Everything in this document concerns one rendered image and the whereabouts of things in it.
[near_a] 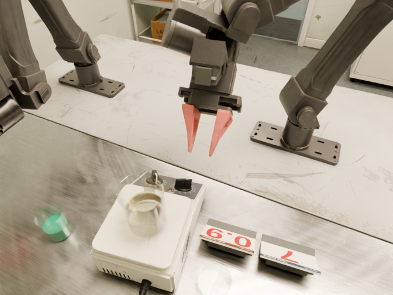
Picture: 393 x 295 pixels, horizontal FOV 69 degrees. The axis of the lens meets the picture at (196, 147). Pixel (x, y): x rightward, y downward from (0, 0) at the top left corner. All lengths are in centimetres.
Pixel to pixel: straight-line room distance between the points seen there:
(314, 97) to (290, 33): 276
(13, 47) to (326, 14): 293
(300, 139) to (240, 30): 30
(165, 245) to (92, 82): 58
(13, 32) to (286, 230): 60
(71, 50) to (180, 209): 52
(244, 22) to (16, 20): 40
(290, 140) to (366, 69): 218
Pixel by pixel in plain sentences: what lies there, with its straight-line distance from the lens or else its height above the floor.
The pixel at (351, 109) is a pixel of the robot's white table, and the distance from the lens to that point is 88.
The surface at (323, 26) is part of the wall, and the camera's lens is 329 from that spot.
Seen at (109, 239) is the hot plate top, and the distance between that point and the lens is 45.
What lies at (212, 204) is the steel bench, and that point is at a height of 90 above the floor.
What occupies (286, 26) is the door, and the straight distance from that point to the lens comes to 332.
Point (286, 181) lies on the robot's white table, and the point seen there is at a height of 90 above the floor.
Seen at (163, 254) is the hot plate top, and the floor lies 99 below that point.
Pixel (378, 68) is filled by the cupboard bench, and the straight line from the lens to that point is 281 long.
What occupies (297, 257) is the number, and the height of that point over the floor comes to 92.
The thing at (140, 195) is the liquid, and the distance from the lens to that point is 43.
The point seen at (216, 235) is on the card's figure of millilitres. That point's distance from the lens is 50.
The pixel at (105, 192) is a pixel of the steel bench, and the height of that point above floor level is 90.
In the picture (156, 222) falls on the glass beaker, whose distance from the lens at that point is 40.
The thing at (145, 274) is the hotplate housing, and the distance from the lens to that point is 45.
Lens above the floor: 137
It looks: 45 degrees down
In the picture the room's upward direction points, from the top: straight up
